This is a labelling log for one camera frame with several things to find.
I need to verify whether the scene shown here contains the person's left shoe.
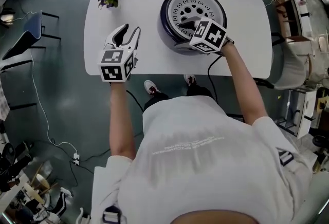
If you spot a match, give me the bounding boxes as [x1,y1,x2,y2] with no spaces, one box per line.
[143,79,163,97]

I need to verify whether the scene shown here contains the white floor cable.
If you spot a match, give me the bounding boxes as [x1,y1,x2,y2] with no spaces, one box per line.
[10,11,78,157]

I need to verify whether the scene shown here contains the person's right forearm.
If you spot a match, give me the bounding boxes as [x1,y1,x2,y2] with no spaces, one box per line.
[220,42,270,125]

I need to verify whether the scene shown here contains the person's black trousers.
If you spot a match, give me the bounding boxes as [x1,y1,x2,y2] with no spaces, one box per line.
[143,84,218,112]

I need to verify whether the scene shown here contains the wooden stool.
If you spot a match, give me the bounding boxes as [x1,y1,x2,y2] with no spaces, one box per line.
[24,162,61,200]

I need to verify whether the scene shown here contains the white metal rack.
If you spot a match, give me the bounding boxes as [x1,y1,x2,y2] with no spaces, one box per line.
[276,88,318,139]

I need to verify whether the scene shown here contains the person's right shoe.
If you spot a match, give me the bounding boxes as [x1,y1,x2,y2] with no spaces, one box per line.
[183,73,197,88]

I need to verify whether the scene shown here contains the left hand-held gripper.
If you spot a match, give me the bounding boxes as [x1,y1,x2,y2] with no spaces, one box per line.
[97,23,142,83]

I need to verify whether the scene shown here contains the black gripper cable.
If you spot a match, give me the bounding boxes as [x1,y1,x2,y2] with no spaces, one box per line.
[125,89,144,113]
[206,53,225,105]

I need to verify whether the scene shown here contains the person's white shirt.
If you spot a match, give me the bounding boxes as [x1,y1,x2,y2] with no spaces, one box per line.
[92,96,318,224]

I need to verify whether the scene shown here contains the person's left forearm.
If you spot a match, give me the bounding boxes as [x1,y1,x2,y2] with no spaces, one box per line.
[109,80,137,161]

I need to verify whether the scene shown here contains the wooden cabinet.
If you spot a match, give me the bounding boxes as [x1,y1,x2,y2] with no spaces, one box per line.
[275,0,319,44]

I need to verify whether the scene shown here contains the blue chair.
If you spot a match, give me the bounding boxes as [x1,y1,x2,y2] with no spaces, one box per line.
[0,9,62,69]

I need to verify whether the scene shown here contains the dark shoulder strap buckle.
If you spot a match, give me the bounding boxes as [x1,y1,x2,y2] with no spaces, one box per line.
[102,204,123,224]
[276,147,295,167]

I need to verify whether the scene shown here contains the person's shoe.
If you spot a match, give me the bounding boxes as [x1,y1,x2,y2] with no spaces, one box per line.
[183,73,197,88]
[143,79,163,97]

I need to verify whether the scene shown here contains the grey chair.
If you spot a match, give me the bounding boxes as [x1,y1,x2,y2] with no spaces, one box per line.
[254,32,313,91]

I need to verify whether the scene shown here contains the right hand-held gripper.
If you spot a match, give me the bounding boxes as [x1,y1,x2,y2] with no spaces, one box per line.
[174,16,228,53]

